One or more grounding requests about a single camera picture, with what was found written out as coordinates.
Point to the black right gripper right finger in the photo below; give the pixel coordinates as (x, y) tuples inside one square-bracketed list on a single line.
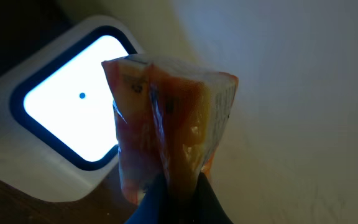
[(208, 210)]

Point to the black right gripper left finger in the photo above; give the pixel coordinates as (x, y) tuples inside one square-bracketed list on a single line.
[(152, 208)]

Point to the orange tissue pack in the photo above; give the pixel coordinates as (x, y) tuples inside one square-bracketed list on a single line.
[(170, 116)]

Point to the white barcode scanner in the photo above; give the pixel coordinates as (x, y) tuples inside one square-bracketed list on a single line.
[(57, 132)]

